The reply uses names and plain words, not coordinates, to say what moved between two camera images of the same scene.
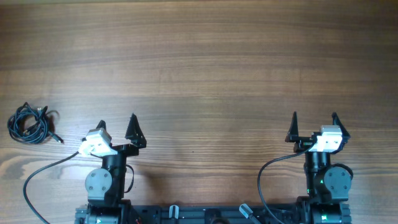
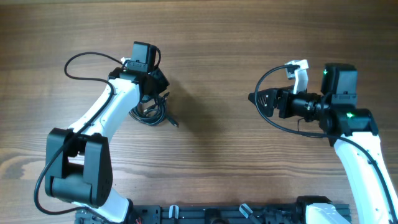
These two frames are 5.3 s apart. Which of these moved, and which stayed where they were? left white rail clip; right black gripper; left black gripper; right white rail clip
Moved: left black gripper; right black gripper
Stayed: left white rail clip; right white rail clip
